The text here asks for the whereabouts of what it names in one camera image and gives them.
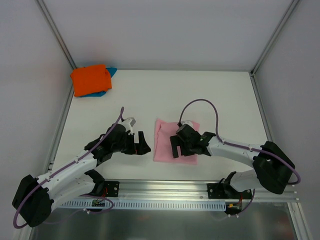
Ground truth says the pink t-shirt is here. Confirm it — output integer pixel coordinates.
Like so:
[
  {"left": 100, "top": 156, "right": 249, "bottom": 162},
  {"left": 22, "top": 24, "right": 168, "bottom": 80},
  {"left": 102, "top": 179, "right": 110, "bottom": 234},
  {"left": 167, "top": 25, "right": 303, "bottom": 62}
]
[{"left": 153, "top": 118, "right": 198, "bottom": 165}]

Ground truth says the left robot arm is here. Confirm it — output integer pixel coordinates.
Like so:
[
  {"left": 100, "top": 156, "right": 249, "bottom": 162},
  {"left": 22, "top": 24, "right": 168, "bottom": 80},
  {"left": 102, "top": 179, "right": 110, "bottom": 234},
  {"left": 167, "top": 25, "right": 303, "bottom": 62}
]
[{"left": 12, "top": 123, "right": 151, "bottom": 229}]

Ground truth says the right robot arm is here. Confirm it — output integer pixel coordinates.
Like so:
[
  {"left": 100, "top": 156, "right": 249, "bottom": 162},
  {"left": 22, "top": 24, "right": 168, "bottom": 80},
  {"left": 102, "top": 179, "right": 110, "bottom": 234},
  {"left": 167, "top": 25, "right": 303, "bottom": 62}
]
[{"left": 169, "top": 124, "right": 295, "bottom": 199}]

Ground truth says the folded orange t-shirt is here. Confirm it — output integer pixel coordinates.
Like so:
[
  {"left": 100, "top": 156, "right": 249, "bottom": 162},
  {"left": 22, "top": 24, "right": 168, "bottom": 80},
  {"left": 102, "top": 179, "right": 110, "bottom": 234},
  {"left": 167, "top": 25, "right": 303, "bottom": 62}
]
[{"left": 70, "top": 64, "right": 112, "bottom": 97}]

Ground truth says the folded blue t-shirt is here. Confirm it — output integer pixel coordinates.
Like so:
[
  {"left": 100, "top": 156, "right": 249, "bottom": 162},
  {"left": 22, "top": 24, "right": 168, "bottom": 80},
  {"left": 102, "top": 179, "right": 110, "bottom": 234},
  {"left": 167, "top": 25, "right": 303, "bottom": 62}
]
[{"left": 83, "top": 67, "right": 118, "bottom": 98}]

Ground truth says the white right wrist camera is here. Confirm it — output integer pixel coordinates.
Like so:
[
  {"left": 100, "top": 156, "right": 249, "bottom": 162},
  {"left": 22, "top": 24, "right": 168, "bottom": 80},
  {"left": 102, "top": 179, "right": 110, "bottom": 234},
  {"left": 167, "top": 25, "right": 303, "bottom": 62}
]
[{"left": 177, "top": 120, "right": 194, "bottom": 128}]

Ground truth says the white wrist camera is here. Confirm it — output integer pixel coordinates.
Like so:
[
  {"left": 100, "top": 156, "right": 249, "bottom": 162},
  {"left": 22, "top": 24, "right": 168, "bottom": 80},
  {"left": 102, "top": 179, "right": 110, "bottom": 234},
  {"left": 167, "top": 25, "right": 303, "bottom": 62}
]
[
  {"left": 121, "top": 117, "right": 136, "bottom": 133},
  {"left": 177, "top": 120, "right": 194, "bottom": 128}
]

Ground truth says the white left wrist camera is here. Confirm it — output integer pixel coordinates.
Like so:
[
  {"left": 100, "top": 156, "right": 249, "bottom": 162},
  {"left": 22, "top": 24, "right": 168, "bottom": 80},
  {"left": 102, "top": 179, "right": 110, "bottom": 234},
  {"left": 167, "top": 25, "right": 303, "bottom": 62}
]
[{"left": 121, "top": 117, "right": 136, "bottom": 133}]

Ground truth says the aluminium mounting rail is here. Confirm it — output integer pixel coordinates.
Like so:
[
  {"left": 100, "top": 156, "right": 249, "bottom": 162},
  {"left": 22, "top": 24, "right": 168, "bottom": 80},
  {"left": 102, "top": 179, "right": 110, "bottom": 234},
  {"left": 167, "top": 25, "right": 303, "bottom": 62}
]
[{"left": 49, "top": 177, "right": 300, "bottom": 201}]

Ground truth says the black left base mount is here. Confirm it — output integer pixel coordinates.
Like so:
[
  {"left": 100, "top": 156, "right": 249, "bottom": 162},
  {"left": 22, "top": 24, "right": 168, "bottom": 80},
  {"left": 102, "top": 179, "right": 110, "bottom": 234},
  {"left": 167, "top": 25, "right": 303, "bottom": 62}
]
[{"left": 91, "top": 181, "right": 120, "bottom": 198}]

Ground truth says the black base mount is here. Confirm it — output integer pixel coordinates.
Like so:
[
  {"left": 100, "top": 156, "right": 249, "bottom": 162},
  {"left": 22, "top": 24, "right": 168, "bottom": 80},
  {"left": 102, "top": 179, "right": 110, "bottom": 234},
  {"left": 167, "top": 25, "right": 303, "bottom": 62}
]
[
  {"left": 91, "top": 181, "right": 120, "bottom": 198},
  {"left": 206, "top": 183, "right": 252, "bottom": 200}
]

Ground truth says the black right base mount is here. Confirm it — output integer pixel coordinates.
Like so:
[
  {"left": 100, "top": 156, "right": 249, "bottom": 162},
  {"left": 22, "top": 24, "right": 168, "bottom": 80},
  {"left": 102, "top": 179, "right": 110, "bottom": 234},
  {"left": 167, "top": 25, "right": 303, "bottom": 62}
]
[{"left": 206, "top": 183, "right": 252, "bottom": 200}]

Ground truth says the white slotted cable duct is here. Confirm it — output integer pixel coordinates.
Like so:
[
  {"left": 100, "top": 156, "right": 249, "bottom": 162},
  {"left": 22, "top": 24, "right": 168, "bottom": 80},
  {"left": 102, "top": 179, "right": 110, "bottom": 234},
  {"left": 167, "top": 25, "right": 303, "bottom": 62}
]
[{"left": 61, "top": 198, "right": 227, "bottom": 212}]

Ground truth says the left aluminium frame post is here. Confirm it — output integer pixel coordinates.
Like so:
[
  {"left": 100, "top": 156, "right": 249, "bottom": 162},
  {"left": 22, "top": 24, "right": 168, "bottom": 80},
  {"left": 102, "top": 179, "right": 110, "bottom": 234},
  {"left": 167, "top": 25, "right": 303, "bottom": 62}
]
[{"left": 36, "top": 0, "right": 77, "bottom": 71}]

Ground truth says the aluminium frame post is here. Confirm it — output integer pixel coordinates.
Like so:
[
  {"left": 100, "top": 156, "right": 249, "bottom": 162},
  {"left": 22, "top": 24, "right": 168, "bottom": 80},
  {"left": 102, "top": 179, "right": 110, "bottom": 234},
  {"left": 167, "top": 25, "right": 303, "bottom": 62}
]
[
  {"left": 36, "top": 0, "right": 77, "bottom": 71},
  {"left": 250, "top": 0, "right": 301, "bottom": 75}
]

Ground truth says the right aluminium frame post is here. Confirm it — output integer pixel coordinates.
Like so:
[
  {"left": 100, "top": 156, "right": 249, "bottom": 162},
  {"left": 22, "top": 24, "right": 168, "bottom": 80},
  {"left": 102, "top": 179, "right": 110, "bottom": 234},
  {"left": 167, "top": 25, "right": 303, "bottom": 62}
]
[{"left": 250, "top": 0, "right": 301, "bottom": 75}]

